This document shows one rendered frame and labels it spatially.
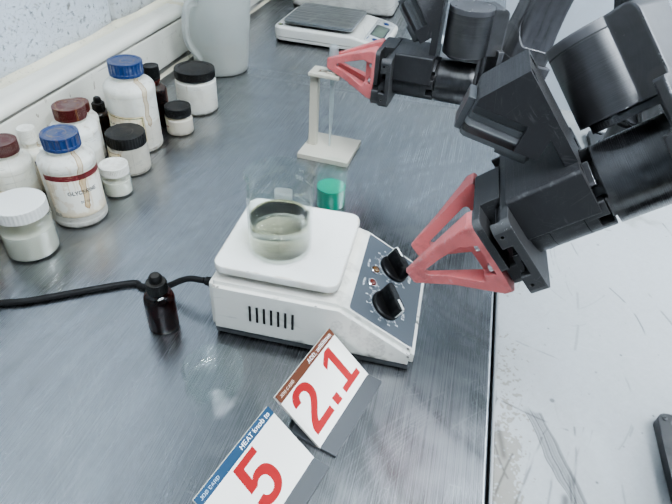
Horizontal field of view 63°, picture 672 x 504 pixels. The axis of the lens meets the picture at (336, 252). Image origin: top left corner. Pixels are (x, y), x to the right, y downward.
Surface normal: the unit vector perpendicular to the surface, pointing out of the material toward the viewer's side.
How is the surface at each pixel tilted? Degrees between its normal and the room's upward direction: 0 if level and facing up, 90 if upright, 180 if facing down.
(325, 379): 40
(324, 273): 0
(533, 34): 79
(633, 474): 0
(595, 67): 73
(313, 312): 90
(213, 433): 0
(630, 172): 63
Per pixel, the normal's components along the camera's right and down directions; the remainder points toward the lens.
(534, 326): 0.06, -0.78
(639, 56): -0.78, 0.36
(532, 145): -0.23, 0.60
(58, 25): 0.97, 0.20
